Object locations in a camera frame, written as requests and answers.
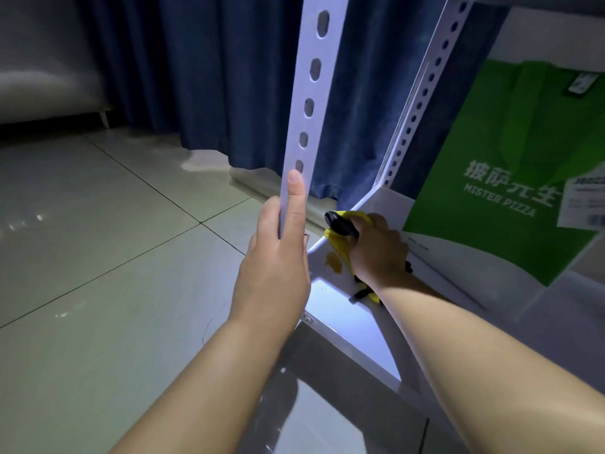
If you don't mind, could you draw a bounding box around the person's right hand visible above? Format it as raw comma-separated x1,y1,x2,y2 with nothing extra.
347,213,410,294

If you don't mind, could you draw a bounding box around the person's left hand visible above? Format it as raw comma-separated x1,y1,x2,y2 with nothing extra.
228,170,313,328

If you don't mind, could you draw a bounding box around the yellow and black hand tool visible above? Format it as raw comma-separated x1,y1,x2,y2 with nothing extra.
324,210,381,304

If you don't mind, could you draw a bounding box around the white perforated metal post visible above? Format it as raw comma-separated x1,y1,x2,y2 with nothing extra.
376,0,474,190
277,0,351,240

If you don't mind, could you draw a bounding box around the person's right forearm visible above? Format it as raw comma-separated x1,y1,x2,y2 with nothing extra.
376,271,605,454

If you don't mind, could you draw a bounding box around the person's left forearm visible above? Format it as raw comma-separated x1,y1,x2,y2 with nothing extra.
111,319,300,454

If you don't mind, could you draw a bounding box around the green paper bag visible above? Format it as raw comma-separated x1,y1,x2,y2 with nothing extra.
402,59,605,287

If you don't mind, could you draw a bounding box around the dark blue curtain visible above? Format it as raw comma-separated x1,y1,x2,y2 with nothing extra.
76,0,512,212

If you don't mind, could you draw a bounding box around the white sofa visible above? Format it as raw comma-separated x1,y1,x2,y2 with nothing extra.
0,0,115,129

